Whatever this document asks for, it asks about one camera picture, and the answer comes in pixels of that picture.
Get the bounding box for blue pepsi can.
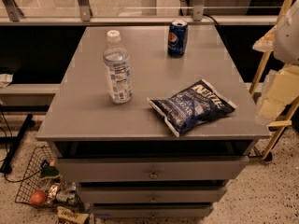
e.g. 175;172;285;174
167;19;188;58

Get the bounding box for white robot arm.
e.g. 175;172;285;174
273;0;299;65

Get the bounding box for blue kettle chip bag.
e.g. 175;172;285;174
148;79;236;137

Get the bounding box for tan snack bag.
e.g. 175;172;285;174
57;206;88;224

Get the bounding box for clear plastic water bottle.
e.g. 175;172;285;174
103;30;133;104

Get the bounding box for grey drawer cabinet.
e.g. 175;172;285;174
37;25;269;210

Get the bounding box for top grey drawer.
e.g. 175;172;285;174
55;156;249;182

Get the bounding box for grey drawer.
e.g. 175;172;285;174
78;186;226;204
55;156;249;182
93;204;213;218

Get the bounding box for middle grey drawer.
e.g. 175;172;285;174
78;186;226;204

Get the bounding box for bottom grey drawer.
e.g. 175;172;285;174
93;204;213;218

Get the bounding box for crumpled silver wrapper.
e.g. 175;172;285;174
47;183;78;205

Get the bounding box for green sponge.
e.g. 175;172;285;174
40;166;60;180

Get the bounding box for red apple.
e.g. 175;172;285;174
30;190;47;205

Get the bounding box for white crumpled paper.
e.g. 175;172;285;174
0;74;13;88

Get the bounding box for black table leg stand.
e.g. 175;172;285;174
0;114;34;174

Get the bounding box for metal window rail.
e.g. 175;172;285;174
0;15;277;26

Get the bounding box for yellow wooden frame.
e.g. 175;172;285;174
249;0;299;161

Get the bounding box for black wire basket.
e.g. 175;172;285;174
15;147;60;206

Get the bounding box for black cable on floor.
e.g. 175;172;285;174
0;109;45;184

